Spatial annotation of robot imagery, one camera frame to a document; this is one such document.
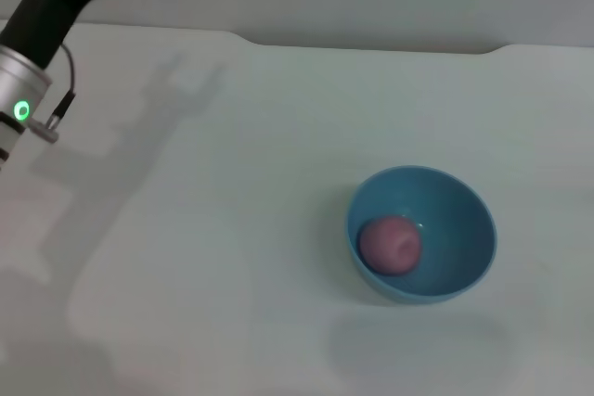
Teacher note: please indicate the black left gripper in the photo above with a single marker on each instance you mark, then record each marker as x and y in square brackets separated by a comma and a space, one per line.
[51, 6]

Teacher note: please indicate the blue bowl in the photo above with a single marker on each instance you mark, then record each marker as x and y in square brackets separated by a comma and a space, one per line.
[464, 247]

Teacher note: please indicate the pink peach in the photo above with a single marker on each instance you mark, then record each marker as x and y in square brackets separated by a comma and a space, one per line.
[390, 245]

